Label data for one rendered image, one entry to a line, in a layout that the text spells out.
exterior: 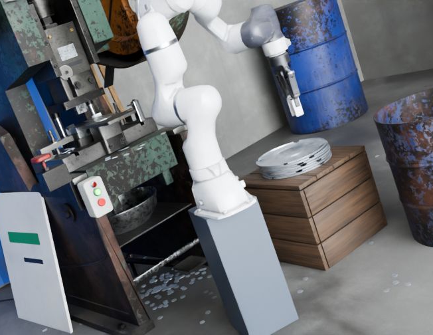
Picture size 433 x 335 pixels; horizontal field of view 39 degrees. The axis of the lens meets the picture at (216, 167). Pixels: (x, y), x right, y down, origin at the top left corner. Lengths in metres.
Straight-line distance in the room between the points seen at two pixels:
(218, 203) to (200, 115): 0.27
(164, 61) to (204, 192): 0.41
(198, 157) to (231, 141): 2.64
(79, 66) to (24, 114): 0.33
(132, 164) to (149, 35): 0.71
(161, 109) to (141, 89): 2.21
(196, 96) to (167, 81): 0.10
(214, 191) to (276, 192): 0.51
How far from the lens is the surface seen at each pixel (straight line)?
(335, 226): 2.37
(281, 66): 2.25
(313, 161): 2.36
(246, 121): 4.65
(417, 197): 2.25
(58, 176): 2.24
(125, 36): 2.80
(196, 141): 1.88
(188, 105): 1.84
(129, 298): 2.37
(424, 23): 5.28
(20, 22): 2.40
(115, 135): 2.45
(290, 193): 2.28
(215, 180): 1.89
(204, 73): 4.44
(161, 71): 1.86
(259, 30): 2.15
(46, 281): 2.76
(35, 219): 2.69
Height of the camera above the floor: 1.03
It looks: 14 degrees down
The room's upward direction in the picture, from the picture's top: 20 degrees counter-clockwise
